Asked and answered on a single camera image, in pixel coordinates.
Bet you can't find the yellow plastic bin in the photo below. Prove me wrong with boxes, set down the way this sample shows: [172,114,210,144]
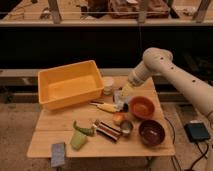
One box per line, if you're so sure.
[38,60,104,110]

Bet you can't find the dark brown bowl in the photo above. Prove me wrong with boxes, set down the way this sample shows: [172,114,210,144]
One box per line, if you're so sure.
[138,120,165,147]

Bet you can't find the striped brown box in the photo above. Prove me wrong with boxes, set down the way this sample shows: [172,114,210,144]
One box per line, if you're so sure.
[94,120,121,142]

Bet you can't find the black cable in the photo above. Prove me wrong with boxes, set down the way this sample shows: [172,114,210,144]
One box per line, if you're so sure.
[164,116,211,171]

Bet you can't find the blue sponge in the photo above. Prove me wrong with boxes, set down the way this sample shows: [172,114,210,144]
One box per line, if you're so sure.
[51,142,65,167]

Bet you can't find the red yellow apple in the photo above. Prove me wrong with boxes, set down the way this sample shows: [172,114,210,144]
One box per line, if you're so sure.
[113,112,125,126]

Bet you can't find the light green cup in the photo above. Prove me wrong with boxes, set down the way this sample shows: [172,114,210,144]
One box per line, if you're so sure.
[70,130,87,150]

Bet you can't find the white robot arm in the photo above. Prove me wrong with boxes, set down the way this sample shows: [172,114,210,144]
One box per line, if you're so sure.
[121,47,213,118]

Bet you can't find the wooden table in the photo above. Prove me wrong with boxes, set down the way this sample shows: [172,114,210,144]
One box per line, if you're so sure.
[27,78,175,158]

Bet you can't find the green chili pepper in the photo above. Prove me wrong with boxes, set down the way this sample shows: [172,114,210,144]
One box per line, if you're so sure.
[73,121,95,136]

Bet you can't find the small metal cup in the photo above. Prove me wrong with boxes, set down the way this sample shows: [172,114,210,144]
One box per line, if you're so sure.
[120,120,133,136]

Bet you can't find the orange bowl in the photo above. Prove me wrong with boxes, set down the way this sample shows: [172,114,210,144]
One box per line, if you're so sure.
[129,96,155,119]

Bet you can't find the black power box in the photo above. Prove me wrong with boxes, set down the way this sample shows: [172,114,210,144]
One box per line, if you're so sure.
[184,123,210,142]

